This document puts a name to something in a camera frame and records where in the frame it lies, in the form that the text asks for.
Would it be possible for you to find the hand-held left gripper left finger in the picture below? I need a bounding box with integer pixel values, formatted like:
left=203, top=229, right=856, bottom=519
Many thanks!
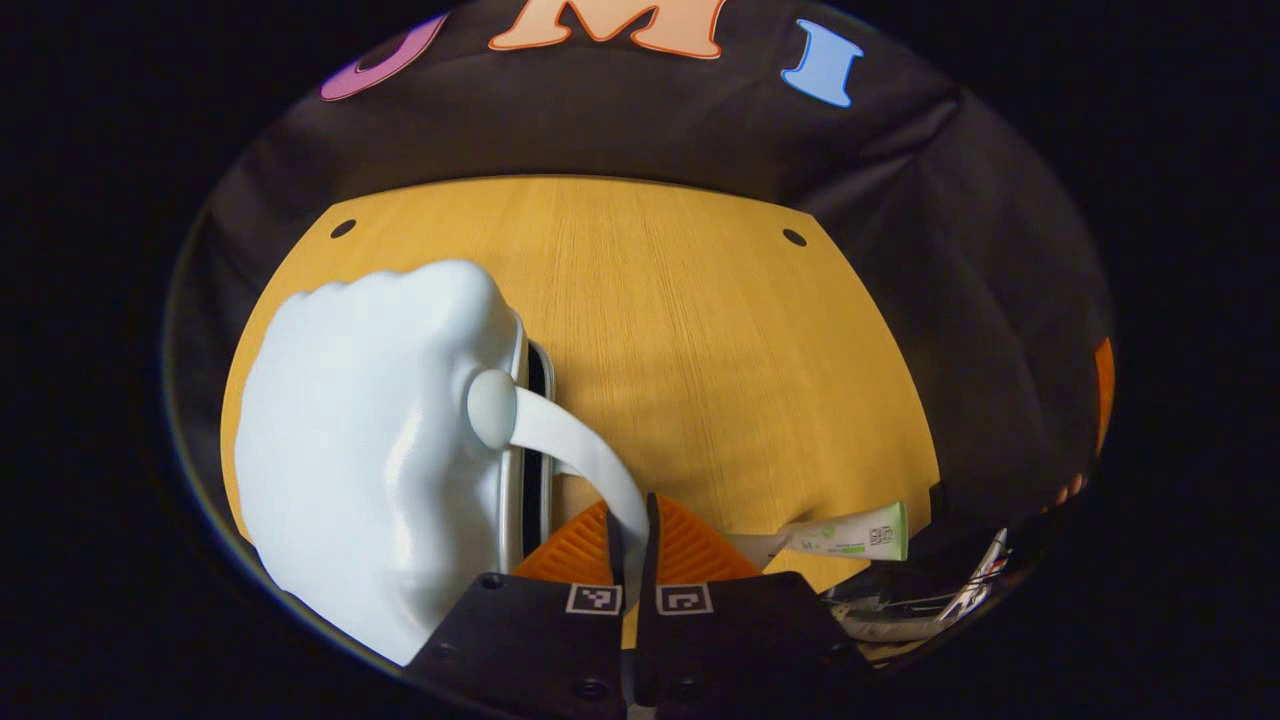
left=403, top=498, right=629, bottom=720

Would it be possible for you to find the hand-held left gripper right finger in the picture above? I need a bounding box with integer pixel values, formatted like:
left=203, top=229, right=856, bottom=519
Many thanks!
left=635, top=492, right=877, bottom=720

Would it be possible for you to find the white printed sachet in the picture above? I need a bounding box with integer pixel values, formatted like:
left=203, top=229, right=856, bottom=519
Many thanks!
left=938, top=527, right=1010, bottom=624

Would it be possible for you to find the white tube with green cap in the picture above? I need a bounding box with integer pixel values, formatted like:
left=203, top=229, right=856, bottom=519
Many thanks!
left=725, top=501, right=910, bottom=573

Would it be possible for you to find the silver grey tube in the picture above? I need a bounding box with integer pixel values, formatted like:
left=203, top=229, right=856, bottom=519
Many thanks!
left=830, top=592, right=963, bottom=644

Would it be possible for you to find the black backdrop cloth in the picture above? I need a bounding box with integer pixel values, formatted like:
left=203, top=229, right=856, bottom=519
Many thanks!
left=165, top=0, right=1116, bottom=521

